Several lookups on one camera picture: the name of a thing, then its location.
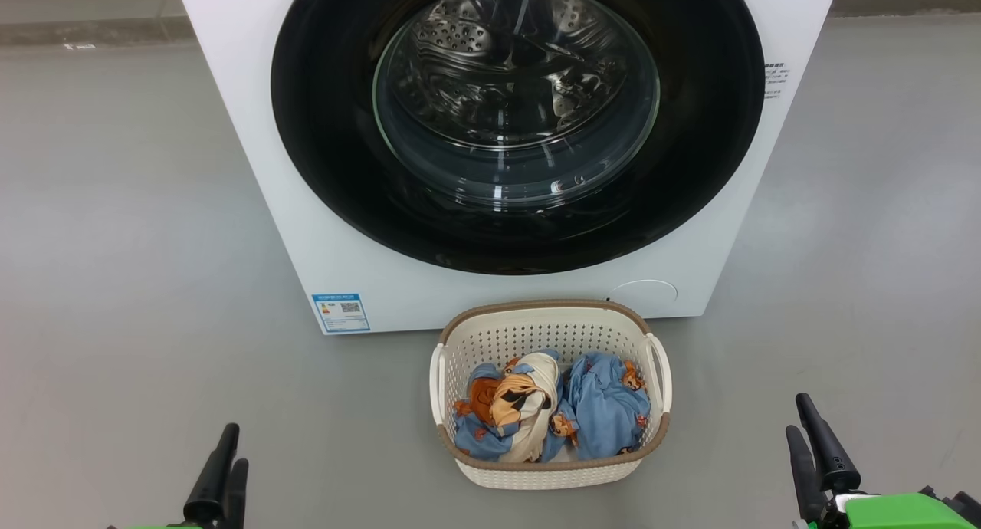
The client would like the white front-load washing machine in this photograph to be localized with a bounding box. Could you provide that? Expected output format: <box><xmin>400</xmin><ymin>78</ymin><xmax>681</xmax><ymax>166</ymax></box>
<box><xmin>176</xmin><ymin>0</ymin><xmax>842</xmax><ymax>337</ymax></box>

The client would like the steel washer drum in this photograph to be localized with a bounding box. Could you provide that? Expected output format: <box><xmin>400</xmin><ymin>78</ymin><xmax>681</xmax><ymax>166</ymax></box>
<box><xmin>376</xmin><ymin>0</ymin><xmax>660</xmax><ymax>208</ymax></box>

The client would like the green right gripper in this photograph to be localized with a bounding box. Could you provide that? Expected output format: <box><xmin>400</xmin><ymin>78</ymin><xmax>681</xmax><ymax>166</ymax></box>
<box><xmin>786</xmin><ymin>393</ymin><xmax>981</xmax><ymax>529</ymax></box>

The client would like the black round glass washer door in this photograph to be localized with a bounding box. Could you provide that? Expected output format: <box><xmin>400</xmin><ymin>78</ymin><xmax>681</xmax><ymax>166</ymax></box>
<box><xmin>271</xmin><ymin>0</ymin><xmax>766</xmax><ymax>275</ymax></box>

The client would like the round white filter cover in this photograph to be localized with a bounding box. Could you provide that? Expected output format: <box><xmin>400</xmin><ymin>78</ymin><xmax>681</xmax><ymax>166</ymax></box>
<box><xmin>609</xmin><ymin>280</ymin><xmax>679</xmax><ymax>319</ymax></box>

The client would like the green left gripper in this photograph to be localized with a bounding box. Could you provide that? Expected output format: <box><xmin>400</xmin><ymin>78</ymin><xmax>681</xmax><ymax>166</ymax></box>
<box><xmin>130</xmin><ymin>423</ymin><xmax>250</xmax><ymax>529</ymax></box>

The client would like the blue and cream cartoon garment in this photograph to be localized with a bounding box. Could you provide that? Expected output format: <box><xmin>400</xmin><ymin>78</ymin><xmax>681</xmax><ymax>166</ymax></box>
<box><xmin>452</xmin><ymin>349</ymin><xmax>564</xmax><ymax>463</ymax></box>

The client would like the black text warning label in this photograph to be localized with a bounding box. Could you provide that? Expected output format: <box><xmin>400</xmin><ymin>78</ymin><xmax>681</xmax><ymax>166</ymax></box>
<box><xmin>763</xmin><ymin>61</ymin><xmax>792</xmax><ymax>102</ymax></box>

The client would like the cream basket with brown rim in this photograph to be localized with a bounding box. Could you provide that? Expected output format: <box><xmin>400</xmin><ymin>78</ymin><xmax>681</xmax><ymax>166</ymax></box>
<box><xmin>429</xmin><ymin>300</ymin><xmax>673</xmax><ymax>490</ymax></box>

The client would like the blue cartoon print garment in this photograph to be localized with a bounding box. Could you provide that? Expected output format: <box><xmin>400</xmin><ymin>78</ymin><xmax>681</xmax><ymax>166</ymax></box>
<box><xmin>548</xmin><ymin>351</ymin><xmax>652</xmax><ymax>461</ymax></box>

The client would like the blue energy label sticker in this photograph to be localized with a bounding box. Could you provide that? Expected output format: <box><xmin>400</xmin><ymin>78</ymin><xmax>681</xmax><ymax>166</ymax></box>
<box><xmin>312</xmin><ymin>292</ymin><xmax>371</xmax><ymax>334</ymax></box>

